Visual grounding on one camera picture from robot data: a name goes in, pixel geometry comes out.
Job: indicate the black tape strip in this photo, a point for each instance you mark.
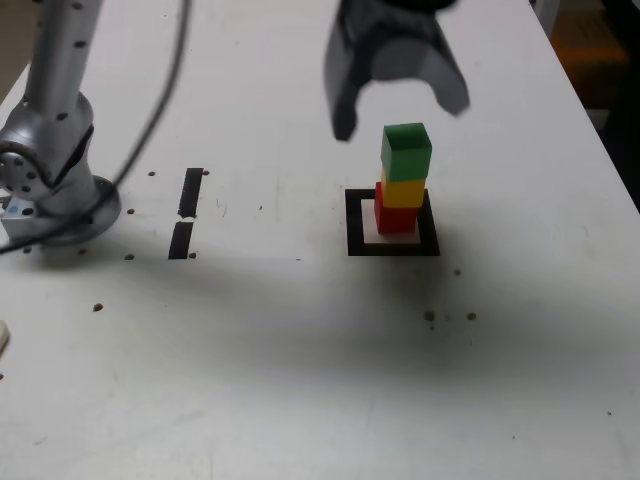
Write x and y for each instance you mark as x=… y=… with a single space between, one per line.
x=190 y=192

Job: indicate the yellow cube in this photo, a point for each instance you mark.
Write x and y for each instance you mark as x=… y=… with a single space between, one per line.
x=402 y=194

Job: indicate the red cube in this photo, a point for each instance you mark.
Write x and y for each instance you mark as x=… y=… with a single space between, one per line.
x=396 y=220

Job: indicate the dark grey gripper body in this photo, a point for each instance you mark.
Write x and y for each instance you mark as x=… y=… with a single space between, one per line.
x=390 y=25

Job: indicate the green cube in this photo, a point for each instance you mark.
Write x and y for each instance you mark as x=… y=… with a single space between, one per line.
x=406 y=155

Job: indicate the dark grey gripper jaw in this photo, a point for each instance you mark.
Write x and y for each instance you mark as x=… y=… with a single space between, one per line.
x=342 y=90

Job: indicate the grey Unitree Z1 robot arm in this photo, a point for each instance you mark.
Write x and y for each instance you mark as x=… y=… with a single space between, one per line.
x=50 y=130

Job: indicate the black tape square outline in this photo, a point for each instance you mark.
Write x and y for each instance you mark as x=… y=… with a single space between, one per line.
x=353 y=225

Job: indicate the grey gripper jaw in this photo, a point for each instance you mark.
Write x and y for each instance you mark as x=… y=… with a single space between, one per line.
x=400 y=60

